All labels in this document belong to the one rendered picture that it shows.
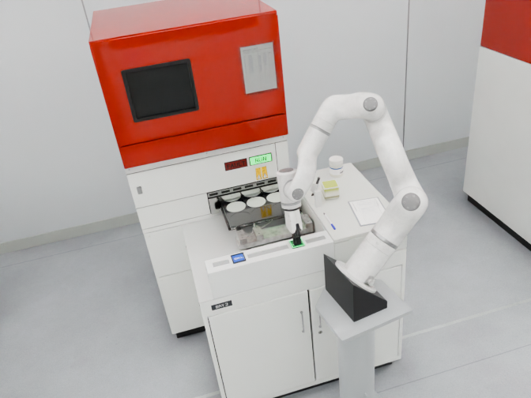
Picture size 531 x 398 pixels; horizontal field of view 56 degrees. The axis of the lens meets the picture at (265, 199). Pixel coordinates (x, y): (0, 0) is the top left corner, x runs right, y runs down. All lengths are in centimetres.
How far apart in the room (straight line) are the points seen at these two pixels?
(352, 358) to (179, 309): 118
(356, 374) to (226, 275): 71
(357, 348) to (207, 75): 134
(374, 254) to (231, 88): 100
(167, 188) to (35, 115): 169
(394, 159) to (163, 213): 124
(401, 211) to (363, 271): 27
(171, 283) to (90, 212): 161
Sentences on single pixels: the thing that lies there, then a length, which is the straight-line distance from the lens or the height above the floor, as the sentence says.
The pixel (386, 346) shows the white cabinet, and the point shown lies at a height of 21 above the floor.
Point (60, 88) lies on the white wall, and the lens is 393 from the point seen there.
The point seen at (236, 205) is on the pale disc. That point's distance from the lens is 260.
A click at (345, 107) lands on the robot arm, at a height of 152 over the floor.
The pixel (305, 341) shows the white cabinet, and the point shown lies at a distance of 250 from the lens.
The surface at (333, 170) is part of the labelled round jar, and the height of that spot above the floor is 101.
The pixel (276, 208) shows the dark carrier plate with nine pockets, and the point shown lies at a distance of 253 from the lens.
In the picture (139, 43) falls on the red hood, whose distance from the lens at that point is 226.
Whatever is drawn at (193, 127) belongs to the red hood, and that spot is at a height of 136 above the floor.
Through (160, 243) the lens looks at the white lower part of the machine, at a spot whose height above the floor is 74.
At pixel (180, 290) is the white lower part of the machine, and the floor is 39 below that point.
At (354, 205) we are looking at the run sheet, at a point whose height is 97.
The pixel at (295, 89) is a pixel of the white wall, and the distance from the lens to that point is 414.
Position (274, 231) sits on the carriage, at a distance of 240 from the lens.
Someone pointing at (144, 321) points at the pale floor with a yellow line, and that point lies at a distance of 341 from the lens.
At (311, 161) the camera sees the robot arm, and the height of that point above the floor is 133.
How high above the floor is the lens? 226
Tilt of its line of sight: 31 degrees down
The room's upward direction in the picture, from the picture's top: 7 degrees counter-clockwise
